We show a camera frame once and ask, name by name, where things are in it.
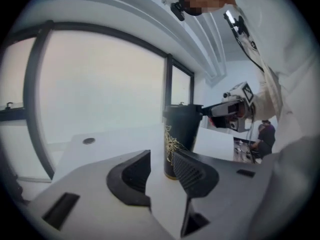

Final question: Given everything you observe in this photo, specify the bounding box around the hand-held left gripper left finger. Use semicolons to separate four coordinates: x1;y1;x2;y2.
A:
29;149;174;240

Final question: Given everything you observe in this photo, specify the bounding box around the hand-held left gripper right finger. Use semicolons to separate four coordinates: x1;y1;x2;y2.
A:
172;150;273;238

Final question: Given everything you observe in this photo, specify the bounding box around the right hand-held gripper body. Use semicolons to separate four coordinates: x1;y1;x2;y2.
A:
222;81;255;133

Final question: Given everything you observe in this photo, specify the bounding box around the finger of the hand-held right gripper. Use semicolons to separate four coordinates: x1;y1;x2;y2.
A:
201;99;242;117
208;115;230;129

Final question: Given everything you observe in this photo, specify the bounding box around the black tumbler with gold pattern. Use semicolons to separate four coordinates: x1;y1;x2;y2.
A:
163;116;201;182

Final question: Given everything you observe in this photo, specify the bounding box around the person's right forearm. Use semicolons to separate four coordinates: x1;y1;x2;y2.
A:
249;82;283;122

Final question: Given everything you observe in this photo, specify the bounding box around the black framed window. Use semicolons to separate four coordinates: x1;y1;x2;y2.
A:
0;36;38;121
171;61;195;107
23;21;173;180

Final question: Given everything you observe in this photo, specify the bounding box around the person's torso white jacket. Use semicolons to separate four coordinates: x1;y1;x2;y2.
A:
231;0;320;150

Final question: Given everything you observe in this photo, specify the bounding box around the black chest-mounted device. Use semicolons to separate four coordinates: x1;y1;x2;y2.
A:
223;8;251;39

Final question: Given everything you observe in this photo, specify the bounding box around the black head-mounted camera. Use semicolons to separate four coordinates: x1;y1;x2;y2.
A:
170;1;186;22

